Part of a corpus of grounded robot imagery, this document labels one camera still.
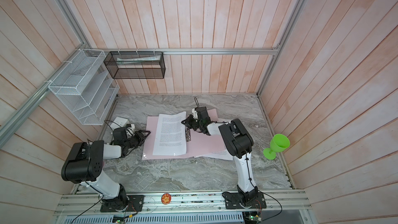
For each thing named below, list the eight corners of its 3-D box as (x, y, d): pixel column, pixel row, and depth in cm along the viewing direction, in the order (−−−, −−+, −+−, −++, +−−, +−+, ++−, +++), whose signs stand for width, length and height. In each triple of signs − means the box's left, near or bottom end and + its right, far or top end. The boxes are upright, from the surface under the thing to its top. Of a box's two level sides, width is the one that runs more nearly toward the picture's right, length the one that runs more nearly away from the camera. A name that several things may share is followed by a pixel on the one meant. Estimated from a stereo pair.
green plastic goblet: (263, 159, 90) (274, 147, 76) (259, 147, 94) (269, 134, 81) (278, 159, 90) (292, 147, 76) (274, 147, 94) (286, 134, 81)
